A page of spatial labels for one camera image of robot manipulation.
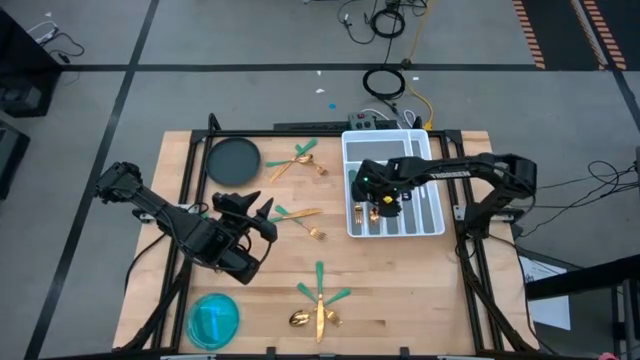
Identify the grey power switch box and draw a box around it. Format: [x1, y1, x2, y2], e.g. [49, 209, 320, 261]
[349, 112, 377, 130]

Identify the black metal stand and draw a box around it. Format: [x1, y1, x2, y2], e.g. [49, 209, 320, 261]
[524, 252, 640, 360]

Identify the black round plate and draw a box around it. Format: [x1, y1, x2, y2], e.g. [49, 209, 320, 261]
[205, 136, 262, 188]

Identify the coiled black floor cable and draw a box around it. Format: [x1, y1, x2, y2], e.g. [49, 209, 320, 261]
[362, 67, 407, 100]
[369, 7, 406, 40]

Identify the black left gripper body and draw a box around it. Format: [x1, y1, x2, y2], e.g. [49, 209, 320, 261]
[213, 192, 279, 245]

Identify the gold knife green handle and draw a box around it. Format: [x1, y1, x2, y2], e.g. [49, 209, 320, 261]
[314, 260, 326, 345]
[268, 207, 325, 224]
[268, 138, 319, 184]

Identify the thin black cable bundle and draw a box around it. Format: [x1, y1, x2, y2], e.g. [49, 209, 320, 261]
[514, 158, 640, 240]

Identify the black box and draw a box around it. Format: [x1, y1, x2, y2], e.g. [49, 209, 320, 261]
[0, 119, 31, 201]

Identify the teal translucent round plate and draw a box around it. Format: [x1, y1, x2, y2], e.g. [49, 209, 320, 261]
[185, 292, 242, 351]

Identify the black cable with plug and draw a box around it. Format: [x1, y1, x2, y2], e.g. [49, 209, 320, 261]
[47, 32, 86, 65]

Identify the white plastic cutlery tray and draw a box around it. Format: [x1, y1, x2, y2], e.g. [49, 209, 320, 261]
[341, 128, 447, 239]

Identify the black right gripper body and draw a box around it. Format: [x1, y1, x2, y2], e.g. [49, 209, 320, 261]
[352, 159, 404, 202]

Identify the black desk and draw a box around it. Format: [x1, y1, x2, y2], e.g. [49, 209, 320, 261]
[0, 9, 64, 119]

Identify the white paper sheet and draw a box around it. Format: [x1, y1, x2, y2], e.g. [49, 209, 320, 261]
[519, 255, 572, 332]

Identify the yellow floor cable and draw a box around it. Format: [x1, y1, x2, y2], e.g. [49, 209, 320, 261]
[402, 0, 436, 131]

